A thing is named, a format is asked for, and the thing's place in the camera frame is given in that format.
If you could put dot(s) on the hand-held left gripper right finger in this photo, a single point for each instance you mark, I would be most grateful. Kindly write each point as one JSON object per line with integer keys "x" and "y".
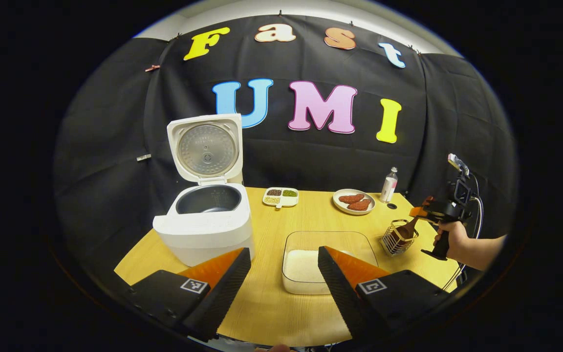
{"x": 342, "y": 298}

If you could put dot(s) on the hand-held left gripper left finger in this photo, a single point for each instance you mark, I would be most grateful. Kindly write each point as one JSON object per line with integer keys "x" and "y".
{"x": 223, "y": 300}

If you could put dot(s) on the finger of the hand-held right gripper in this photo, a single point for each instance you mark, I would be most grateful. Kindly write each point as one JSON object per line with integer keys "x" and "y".
{"x": 428, "y": 201}
{"x": 418, "y": 212}

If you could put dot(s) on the white rice cooker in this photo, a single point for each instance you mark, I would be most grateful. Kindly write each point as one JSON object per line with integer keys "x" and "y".
{"x": 203, "y": 230}

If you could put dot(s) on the clear bottle with pink label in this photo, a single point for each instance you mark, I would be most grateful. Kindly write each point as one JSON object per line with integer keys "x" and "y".
{"x": 388, "y": 188}

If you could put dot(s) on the red-brown meat piece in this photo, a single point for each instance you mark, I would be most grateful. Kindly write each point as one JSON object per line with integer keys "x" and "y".
{"x": 351, "y": 198}
{"x": 359, "y": 205}

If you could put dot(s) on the clear plastic container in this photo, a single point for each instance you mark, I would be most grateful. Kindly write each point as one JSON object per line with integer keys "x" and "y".
{"x": 330, "y": 239}

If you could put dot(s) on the white round plate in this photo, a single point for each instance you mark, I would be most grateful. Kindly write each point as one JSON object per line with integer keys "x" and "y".
{"x": 340, "y": 205}

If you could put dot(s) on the white divided bean dish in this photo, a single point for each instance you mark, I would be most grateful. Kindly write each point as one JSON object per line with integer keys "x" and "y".
{"x": 281, "y": 197}

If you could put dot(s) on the white cloth clip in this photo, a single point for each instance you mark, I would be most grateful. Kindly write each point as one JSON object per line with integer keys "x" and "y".
{"x": 143, "y": 157}

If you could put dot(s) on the pink cloth clip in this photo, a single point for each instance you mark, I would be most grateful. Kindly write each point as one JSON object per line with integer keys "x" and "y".
{"x": 152, "y": 68}

